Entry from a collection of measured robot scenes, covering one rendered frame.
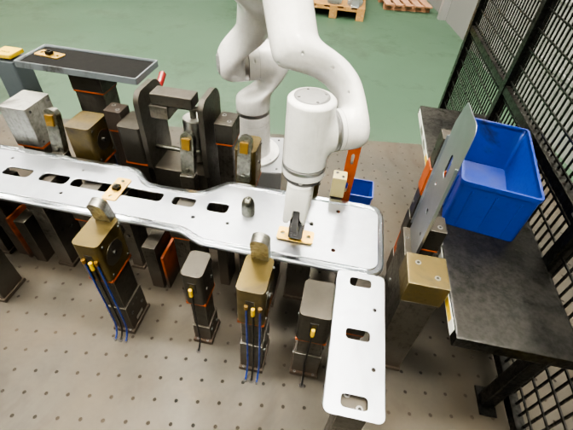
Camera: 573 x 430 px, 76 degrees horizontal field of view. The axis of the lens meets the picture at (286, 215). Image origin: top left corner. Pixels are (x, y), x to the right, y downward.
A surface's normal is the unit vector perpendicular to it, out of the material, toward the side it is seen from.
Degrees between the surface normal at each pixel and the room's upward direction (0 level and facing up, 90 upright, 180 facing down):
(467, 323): 0
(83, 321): 0
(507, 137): 90
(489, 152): 90
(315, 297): 0
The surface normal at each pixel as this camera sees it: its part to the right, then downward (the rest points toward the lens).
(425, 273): 0.07, -0.72
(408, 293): -0.18, 0.68
